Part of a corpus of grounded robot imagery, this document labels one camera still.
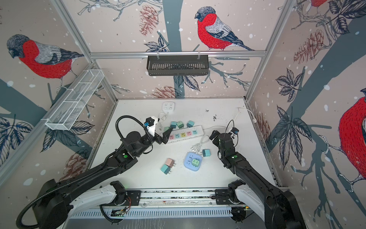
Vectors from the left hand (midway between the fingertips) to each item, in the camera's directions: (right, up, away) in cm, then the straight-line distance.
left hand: (164, 123), depth 71 cm
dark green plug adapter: (-4, -6, +26) cm, 27 cm away
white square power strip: (-4, +10, +42) cm, 43 cm away
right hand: (+30, -9, +15) cm, 35 cm away
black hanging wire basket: (+4, +41, +36) cm, 55 cm away
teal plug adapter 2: (+14, -4, +33) cm, 36 cm away
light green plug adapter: (+16, -23, +9) cm, 30 cm away
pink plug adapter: (+1, -25, +13) cm, 28 cm away
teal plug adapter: (+1, -4, +32) cm, 32 cm away
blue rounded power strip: (+12, -24, +13) cm, 30 cm away
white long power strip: (+9, -10, +25) cm, 29 cm away
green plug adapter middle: (+6, -4, +31) cm, 32 cm away
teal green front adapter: (-1, -28, +11) cm, 30 cm away
